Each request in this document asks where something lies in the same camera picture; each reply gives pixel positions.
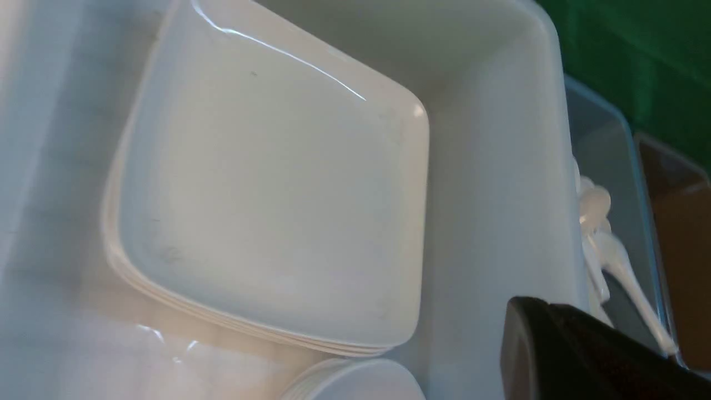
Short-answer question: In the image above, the white square rice plate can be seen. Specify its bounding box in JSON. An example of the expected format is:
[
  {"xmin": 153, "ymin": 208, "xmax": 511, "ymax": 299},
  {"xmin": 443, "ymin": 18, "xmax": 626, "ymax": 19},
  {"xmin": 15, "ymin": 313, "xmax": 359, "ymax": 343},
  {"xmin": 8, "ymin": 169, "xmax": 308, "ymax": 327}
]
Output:
[{"xmin": 112, "ymin": 1, "xmax": 430, "ymax": 347}]

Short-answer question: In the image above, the green cloth backdrop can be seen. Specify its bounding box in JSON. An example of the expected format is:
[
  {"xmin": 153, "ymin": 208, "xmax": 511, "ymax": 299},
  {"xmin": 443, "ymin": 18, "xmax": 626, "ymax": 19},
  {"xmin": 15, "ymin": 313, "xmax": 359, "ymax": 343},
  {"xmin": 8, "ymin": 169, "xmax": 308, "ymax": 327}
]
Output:
[{"xmin": 539, "ymin": 1, "xmax": 710, "ymax": 169}]

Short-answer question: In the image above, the white spoon bin left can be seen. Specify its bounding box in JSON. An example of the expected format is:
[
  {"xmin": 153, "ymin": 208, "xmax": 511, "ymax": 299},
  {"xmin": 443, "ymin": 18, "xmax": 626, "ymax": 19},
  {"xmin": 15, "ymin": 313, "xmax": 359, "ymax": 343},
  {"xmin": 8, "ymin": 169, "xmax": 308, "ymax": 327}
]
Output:
[{"xmin": 577, "ymin": 176, "xmax": 611, "ymax": 304}]

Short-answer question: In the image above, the stack of white square plates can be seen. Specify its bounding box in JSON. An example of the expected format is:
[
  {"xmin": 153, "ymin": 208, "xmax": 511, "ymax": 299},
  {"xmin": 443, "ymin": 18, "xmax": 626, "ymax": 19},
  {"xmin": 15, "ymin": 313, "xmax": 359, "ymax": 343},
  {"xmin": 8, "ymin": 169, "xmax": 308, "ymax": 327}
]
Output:
[{"xmin": 100, "ymin": 161, "xmax": 395, "ymax": 358}]

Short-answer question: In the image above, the white spoon at bin right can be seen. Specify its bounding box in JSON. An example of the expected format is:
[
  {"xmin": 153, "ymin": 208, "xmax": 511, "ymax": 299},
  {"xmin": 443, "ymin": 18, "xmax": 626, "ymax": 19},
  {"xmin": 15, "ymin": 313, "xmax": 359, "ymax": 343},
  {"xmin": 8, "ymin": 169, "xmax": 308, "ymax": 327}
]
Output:
[{"xmin": 592, "ymin": 229, "xmax": 679, "ymax": 356}]

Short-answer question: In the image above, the stack of small white bowls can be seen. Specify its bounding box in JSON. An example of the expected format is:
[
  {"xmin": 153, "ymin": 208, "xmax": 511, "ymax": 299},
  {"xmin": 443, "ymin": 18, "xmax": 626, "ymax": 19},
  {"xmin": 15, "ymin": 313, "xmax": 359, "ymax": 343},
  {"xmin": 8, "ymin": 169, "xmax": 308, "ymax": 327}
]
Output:
[{"xmin": 280, "ymin": 358, "xmax": 425, "ymax": 399}]

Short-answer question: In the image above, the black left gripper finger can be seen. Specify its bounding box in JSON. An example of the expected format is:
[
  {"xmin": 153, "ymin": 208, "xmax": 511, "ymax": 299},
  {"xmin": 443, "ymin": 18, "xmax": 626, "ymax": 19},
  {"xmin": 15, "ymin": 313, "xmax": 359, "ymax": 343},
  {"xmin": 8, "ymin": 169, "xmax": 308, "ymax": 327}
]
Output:
[{"xmin": 500, "ymin": 297, "xmax": 710, "ymax": 399}]

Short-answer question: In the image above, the teal plastic bin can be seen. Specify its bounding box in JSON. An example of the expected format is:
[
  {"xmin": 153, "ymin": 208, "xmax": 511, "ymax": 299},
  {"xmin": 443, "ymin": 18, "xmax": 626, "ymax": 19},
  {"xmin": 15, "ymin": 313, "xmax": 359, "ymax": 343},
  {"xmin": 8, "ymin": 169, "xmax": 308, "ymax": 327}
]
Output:
[{"xmin": 565, "ymin": 77, "xmax": 677, "ymax": 361}]

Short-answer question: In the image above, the large white plastic tub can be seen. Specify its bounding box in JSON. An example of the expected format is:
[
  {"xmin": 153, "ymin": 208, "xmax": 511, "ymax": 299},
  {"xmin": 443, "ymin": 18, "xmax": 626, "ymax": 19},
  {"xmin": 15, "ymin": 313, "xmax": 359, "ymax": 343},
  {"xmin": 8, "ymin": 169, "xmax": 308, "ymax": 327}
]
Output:
[{"xmin": 1, "ymin": 1, "xmax": 589, "ymax": 399}]

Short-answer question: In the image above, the brown plastic bin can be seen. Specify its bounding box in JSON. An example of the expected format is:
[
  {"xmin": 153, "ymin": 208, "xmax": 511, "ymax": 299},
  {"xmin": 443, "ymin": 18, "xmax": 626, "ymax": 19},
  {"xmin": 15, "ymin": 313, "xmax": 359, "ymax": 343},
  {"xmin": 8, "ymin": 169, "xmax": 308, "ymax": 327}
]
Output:
[{"xmin": 633, "ymin": 132, "xmax": 710, "ymax": 377}]

